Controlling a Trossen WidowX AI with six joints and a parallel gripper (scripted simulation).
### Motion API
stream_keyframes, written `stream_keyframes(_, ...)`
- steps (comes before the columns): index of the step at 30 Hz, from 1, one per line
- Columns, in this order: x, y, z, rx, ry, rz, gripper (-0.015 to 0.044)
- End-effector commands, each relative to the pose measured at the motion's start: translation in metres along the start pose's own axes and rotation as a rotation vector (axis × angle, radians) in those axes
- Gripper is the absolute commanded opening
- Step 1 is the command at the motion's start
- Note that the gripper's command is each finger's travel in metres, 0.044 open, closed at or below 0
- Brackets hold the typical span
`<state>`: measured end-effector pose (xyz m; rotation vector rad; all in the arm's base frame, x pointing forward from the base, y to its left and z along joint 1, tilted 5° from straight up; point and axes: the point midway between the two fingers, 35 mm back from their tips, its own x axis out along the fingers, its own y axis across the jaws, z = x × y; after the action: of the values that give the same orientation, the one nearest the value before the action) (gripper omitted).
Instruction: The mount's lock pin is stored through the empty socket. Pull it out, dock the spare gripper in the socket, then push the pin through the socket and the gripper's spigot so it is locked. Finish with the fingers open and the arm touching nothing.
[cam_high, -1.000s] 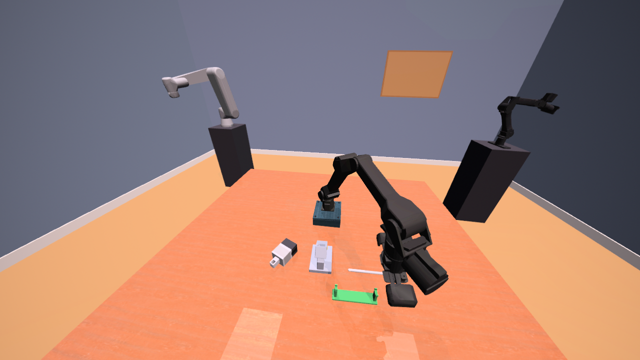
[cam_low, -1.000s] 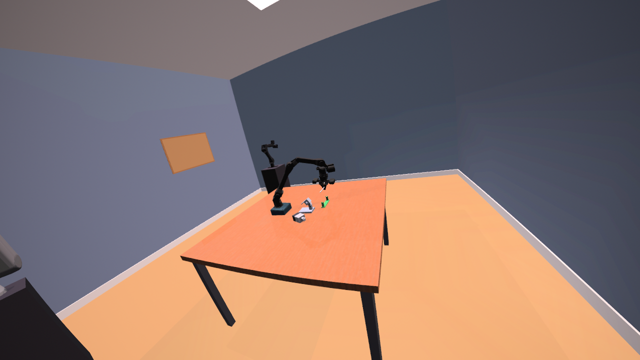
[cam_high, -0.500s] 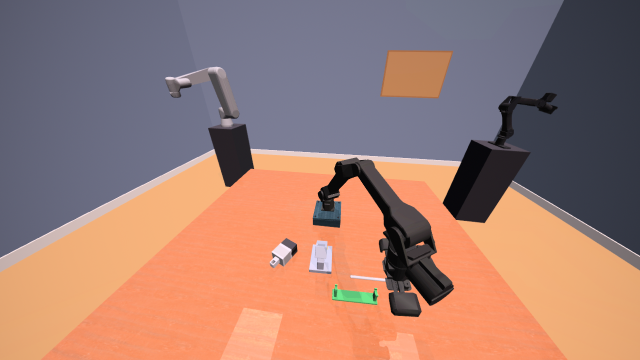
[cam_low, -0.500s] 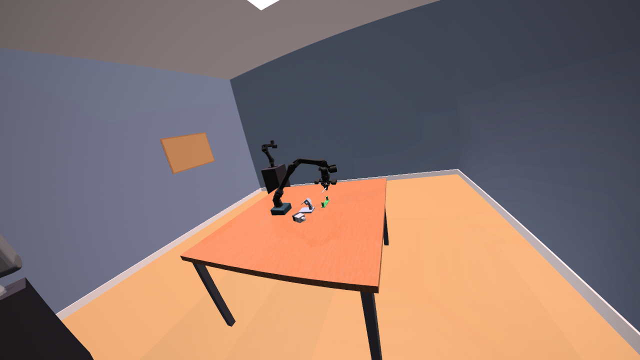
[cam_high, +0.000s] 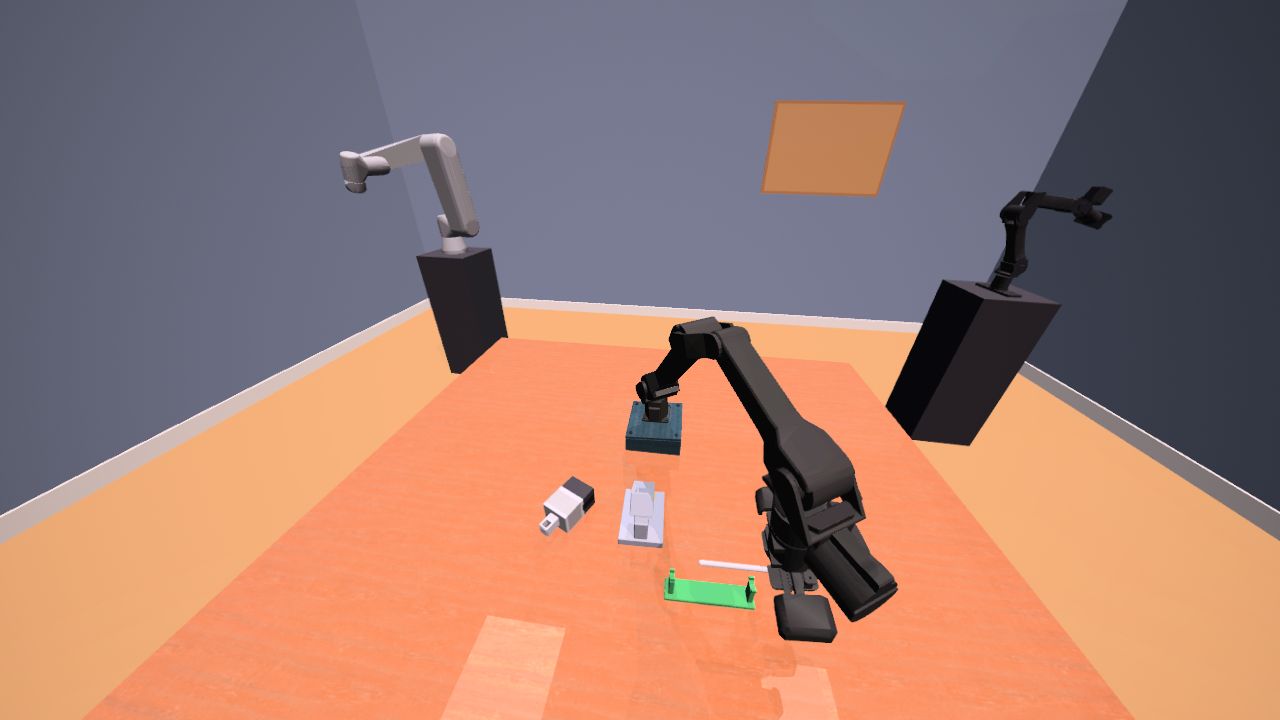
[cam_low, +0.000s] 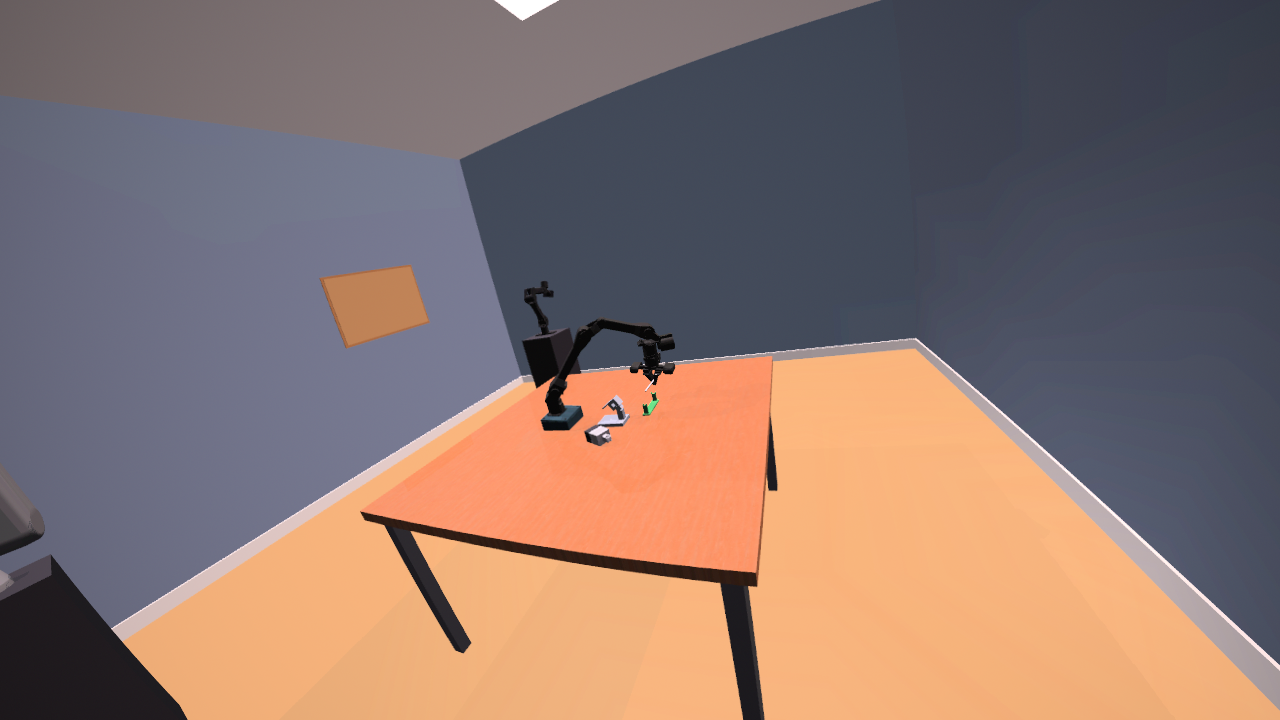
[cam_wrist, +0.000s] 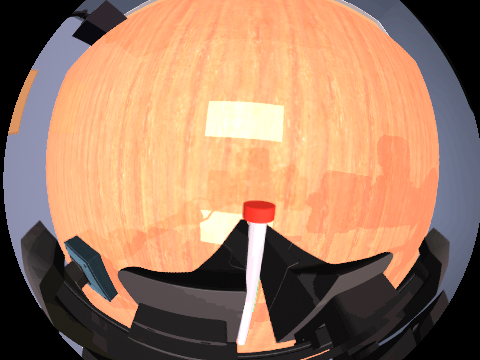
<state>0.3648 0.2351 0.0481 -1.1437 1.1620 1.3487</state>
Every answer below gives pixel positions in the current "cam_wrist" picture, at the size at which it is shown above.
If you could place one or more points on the white tapered pin with red cap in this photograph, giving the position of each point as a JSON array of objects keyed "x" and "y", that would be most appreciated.
[{"x": 258, "y": 214}]

